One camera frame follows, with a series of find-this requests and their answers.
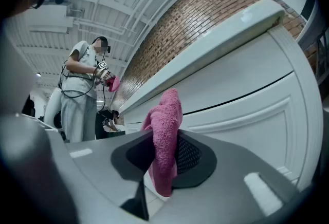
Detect bystander leg in grey trousers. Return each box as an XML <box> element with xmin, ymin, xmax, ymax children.
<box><xmin>59</xmin><ymin>36</ymin><xmax>114</xmax><ymax>143</ymax></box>

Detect pink cloth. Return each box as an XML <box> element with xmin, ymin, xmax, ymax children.
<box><xmin>140</xmin><ymin>88</ymin><xmax>184</xmax><ymax>197</ymax></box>
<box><xmin>105</xmin><ymin>76</ymin><xmax>121</xmax><ymax>93</ymax></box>

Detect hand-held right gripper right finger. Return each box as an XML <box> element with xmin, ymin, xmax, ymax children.
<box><xmin>149</xmin><ymin>129</ymin><xmax>316</xmax><ymax>224</ymax></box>

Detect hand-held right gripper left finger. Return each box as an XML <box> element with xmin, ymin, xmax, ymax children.
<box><xmin>46</xmin><ymin>129</ymin><xmax>155</xmax><ymax>208</ymax></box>

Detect large white drawer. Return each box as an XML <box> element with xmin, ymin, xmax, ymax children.
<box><xmin>179</xmin><ymin>72</ymin><xmax>303</xmax><ymax>185</ymax></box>

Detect white vanity cabinet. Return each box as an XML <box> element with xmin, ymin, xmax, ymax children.
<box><xmin>119</xmin><ymin>2</ymin><xmax>324</xmax><ymax>193</ymax></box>

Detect white ceiling pipes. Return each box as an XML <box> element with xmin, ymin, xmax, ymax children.
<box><xmin>74</xmin><ymin>0</ymin><xmax>209</xmax><ymax>48</ymax></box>

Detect white vanity countertop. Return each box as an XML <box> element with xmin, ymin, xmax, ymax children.
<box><xmin>119</xmin><ymin>2</ymin><xmax>286</xmax><ymax>116</ymax></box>

